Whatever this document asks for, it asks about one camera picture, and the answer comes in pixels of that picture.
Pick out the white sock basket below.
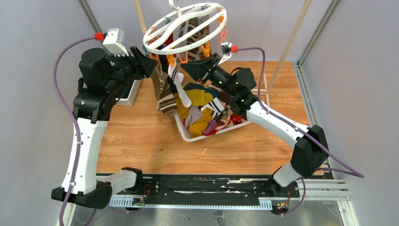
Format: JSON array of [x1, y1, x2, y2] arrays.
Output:
[[174, 83, 253, 143]]

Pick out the brown white striped sock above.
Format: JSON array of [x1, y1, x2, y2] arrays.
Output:
[[151, 65, 177, 117]]

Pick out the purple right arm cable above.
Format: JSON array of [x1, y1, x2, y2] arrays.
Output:
[[237, 47, 365, 217]]

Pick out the purple sock in basket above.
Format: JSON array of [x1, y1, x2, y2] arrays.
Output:
[[202, 121, 218, 136]]

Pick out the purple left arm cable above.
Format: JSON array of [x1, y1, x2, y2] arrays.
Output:
[[52, 37, 138, 226]]

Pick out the white round clip hanger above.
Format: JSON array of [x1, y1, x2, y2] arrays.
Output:
[[143, 0, 227, 62]]

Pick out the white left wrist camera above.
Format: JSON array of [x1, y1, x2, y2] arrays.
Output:
[[103, 28, 129, 57]]

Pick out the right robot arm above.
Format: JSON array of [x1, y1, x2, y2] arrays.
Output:
[[180, 54, 328, 196]]

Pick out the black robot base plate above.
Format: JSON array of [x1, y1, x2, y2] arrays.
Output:
[[109, 174, 300, 210]]

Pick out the mustard yellow sock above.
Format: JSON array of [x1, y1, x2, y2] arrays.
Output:
[[174, 89, 214, 119]]

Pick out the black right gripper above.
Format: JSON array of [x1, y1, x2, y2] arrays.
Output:
[[180, 54, 237, 98]]

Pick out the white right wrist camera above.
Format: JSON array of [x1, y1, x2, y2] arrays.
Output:
[[218, 41, 232, 65]]

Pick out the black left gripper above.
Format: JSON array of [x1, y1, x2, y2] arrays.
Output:
[[104, 45, 158, 93]]

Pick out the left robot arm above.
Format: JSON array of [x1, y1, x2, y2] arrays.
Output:
[[51, 46, 157, 209]]

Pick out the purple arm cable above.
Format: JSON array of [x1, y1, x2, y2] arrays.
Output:
[[52, 37, 138, 226], [237, 47, 365, 217]]

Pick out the small white perforated basket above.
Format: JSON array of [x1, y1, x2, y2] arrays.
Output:
[[116, 80, 142, 106]]

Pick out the red sock in basket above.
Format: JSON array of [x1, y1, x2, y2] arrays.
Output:
[[213, 114, 245, 135]]

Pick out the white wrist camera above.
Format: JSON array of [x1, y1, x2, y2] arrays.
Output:
[[103, 28, 129, 57], [218, 41, 232, 65]]

